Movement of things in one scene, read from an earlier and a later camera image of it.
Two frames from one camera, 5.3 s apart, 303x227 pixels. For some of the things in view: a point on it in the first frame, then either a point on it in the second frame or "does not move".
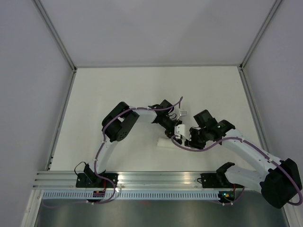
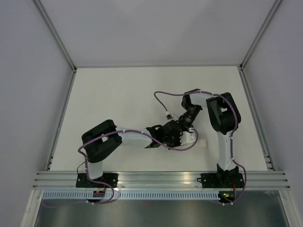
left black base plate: (91, 180) does not move
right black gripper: (192, 143) → (187, 125)
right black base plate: (218, 180) does not move
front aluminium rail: (45, 180) does not move
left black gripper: (171, 131) → (179, 135)
